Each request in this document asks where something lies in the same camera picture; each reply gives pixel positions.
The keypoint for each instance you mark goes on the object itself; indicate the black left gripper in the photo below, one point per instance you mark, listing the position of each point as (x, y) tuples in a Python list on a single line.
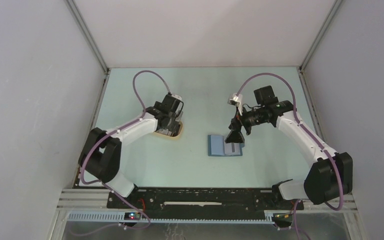
[(172, 127)]

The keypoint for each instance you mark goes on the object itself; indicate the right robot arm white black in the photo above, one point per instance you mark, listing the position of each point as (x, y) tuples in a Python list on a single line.
[(330, 173)]

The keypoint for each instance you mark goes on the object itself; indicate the blue card holder wallet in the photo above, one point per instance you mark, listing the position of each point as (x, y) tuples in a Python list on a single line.
[(216, 147)]

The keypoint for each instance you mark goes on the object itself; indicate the aluminium frame rail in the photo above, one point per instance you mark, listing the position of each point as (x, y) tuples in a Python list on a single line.
[(94, 201)]

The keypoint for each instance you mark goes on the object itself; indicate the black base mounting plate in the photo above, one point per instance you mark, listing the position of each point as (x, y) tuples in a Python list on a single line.
[(181, 203)]

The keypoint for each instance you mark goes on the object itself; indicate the beige oval card tray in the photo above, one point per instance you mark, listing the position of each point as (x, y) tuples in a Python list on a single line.
[(170, 134)]

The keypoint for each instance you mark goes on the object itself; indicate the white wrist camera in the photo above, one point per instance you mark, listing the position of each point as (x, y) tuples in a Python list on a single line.
[(236, 100), (178, 97)]

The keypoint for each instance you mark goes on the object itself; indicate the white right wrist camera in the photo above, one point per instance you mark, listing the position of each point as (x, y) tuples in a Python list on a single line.
[(236, 100)]

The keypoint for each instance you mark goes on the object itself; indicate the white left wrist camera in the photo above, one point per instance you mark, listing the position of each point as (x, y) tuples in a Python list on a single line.
[(178, 97)]

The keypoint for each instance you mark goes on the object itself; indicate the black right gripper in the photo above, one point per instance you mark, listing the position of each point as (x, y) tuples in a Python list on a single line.
[(235, 135)]

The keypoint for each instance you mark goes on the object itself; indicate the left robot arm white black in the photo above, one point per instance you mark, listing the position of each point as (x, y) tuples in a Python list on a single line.
[(100, 159)]

